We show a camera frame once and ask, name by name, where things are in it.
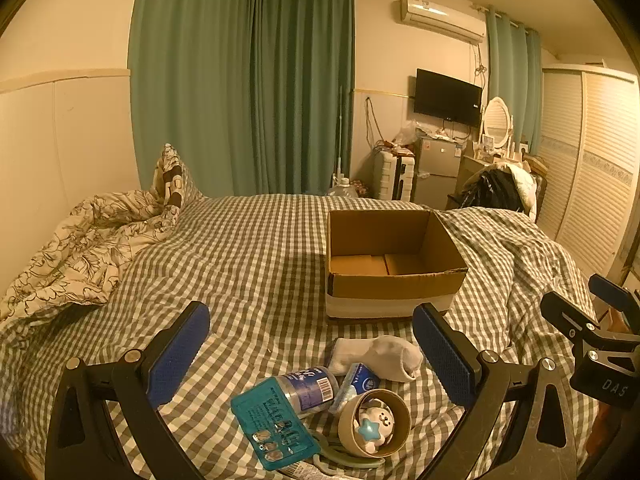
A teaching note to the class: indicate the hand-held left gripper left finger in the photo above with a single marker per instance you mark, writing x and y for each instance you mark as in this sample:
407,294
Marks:
175,355

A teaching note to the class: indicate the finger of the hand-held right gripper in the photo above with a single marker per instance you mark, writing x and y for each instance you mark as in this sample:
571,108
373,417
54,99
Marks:
565,312
617,296

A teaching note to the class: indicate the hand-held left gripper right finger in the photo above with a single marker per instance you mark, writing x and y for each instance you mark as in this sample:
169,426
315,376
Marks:
442,355

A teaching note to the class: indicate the white sock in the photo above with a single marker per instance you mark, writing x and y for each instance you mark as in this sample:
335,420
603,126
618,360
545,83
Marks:
380,355

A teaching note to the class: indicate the cardboard box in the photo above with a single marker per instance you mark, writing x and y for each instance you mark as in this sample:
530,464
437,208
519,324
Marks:
395,285

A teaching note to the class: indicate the blue tissue packet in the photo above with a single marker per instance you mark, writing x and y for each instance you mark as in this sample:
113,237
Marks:
357,382

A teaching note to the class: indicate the white plush toy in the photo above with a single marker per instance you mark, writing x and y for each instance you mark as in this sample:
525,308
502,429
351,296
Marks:
377,422

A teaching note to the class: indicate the teal press-on nail pack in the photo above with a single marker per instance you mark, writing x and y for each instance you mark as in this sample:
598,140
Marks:
265,420

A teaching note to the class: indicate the tape roll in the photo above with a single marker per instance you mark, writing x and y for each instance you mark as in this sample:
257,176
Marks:
350,435

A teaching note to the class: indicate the clear plastic bottle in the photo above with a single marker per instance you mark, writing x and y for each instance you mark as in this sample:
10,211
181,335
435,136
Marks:
307,390

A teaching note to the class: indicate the grey checked bedsheet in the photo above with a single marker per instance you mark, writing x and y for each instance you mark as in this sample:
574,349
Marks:
250,270

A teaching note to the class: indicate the white coat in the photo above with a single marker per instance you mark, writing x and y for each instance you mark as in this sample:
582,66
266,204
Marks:
525,185

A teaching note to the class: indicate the white louvred wardrobe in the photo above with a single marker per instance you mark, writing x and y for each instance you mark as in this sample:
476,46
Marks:
585,160

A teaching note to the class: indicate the floral quilt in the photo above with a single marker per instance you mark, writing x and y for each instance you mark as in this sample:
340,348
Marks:
75,250

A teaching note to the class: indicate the dressing table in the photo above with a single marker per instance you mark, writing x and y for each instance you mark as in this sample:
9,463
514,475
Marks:
472,167

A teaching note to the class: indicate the patterned pillow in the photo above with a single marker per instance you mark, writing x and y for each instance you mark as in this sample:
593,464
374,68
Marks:
170,175

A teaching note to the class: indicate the silver small fridge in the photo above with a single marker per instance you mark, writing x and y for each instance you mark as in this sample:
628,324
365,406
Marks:
437,170

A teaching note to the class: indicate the white suitcase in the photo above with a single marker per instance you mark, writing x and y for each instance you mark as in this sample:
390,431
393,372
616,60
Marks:
392,175

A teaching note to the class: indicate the clear water jug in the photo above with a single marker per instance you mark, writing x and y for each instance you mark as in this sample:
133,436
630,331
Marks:
344,190

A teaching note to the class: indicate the white oval mirror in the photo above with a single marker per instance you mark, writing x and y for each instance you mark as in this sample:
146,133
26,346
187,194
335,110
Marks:
497,117

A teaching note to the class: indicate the clear plastic bag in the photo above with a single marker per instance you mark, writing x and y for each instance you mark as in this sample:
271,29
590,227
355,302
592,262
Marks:
407,132

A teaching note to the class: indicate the green curtain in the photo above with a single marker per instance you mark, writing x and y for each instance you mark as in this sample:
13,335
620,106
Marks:
190,75
305,85
515,85

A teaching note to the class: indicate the white pole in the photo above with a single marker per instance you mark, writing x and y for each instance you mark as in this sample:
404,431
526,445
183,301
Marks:
340,135

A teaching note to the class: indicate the white air conditioner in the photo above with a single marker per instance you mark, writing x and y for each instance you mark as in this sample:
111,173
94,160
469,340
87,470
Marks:
440,15

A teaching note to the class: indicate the black wall television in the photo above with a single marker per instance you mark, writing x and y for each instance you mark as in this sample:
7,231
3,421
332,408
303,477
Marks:
447,96

